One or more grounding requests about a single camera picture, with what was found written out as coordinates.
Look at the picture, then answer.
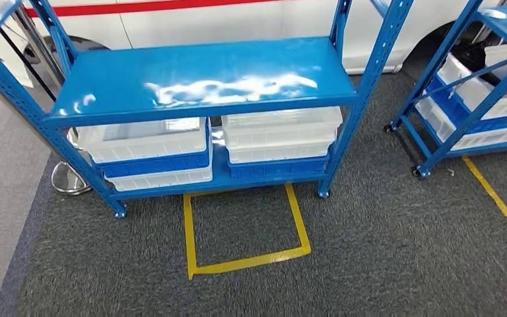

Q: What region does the blue metal shelf rack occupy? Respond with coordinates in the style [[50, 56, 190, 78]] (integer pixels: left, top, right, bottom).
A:
[[0, 0, 416, 219]]

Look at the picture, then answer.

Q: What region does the blue wheeled shelf rack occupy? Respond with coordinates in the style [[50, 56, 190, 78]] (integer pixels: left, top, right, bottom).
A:
[[384, 0, 507, 180]]

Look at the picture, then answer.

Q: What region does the yellow floor tape square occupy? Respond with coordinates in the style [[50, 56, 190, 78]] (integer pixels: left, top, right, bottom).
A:
[[461, 147, 507, 223], [182, 184, 312, 281]]

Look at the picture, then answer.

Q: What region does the white car red stripe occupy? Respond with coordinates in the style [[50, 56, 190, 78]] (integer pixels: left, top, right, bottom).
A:
[[0, 0, 507, 88]]

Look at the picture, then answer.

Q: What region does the chrome round base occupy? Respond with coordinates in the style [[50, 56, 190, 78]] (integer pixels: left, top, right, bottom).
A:
[[51, 129, 92, 196]]

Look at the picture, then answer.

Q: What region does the black stanchion post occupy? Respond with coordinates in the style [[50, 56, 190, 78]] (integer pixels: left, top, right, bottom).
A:
[[0, 4, 58, 102]]

